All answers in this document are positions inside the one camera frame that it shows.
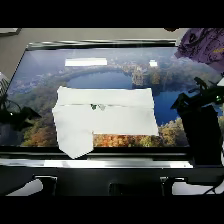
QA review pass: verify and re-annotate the silver frame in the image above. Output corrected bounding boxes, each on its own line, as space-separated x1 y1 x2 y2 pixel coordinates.
0 155 224 197

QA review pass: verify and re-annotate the purple garment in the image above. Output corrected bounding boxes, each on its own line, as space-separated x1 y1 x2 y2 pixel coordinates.
174 28 224 73

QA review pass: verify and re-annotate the white garment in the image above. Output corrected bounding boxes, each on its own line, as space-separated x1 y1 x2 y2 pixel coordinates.
51 85 160 160

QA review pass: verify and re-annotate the black cable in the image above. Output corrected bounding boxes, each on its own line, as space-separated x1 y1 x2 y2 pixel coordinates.
202 181 224 197

